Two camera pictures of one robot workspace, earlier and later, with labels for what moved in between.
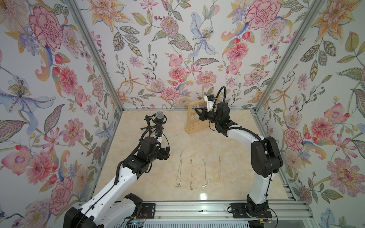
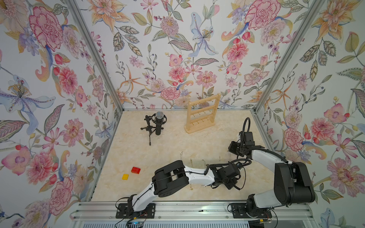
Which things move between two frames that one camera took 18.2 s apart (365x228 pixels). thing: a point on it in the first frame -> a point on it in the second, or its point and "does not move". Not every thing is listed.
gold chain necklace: [191, 186] does not move
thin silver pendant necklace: [205, 185] does not move
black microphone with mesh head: [159, 118] does not move
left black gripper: [162, 155] -> [233, 182]
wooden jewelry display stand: [194, 124] does not move
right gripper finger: [203, 115] -> [234, 147]
